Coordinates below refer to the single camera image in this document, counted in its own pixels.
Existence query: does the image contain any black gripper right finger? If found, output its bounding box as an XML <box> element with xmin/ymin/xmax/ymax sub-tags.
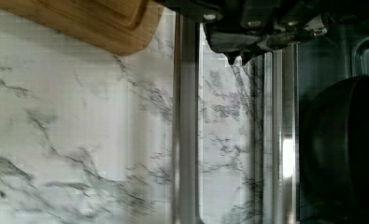
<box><xmin>244</xmin><ymin>14</ymin><xmax>329</xmax><ymax>64</ymax></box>

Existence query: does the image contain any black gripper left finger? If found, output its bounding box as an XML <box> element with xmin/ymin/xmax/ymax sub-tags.
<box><xmin>203</xmin><ymin>12</ymin><xmax>268</xmax><ymax>64</ymax></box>

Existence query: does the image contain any black pan in oven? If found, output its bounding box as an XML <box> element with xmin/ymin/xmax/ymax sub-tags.
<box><xmin>300</xmin><ymin>76</ymin><xmax>369</xmax><ymax>216</ymax></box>

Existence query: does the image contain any bamboo cutting board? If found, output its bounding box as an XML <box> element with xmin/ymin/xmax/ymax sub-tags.
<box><xmin>0</xmin><ymin>0</ymin><xmax>163</xmax><ymax>56</ymax></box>

